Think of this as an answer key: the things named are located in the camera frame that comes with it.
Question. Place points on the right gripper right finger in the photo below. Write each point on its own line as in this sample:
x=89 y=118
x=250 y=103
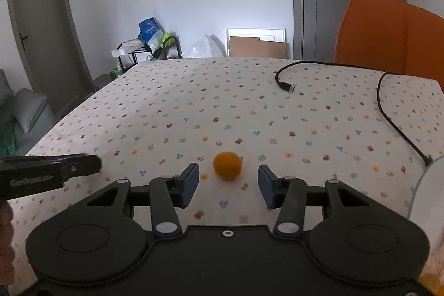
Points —
x=348 y=233

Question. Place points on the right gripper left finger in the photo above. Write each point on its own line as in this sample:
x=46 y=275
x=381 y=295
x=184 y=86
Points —
x=109 y=233

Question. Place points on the small mandarin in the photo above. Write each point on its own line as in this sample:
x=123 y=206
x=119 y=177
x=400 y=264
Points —
x=227 y=165

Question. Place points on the medium orange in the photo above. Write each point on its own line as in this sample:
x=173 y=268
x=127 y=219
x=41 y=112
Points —
x=433 y=283

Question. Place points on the person's left hand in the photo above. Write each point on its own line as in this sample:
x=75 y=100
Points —
x=7 y=252

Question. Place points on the grey sofa cushion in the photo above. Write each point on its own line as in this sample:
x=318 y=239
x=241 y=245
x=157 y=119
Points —
x=28 y=107

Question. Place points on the white ceramic bowl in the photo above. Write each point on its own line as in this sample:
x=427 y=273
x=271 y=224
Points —
x=426 y=211

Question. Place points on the floral white tablecloth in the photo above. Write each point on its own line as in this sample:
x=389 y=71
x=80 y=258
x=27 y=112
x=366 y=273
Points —
x=313 y=122

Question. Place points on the green carton box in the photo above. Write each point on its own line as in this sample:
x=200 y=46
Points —
x=117 y=72

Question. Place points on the blue white bag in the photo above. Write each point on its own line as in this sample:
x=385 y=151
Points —
x=151 y=34

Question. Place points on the black metal shelf rack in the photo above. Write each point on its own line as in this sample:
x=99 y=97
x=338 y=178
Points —
x=132 y=52

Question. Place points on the orange chair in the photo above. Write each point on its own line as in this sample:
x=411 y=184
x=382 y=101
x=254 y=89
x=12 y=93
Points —
x=391 y=36

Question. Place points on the clear plastic bag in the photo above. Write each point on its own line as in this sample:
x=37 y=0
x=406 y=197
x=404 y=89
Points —
x=203 y=48

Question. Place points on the white framed board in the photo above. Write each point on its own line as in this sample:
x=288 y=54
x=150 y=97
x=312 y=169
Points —
x=275 y=35

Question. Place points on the cardboard sheet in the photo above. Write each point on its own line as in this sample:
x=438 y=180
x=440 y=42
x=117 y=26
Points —
x=255 y=48

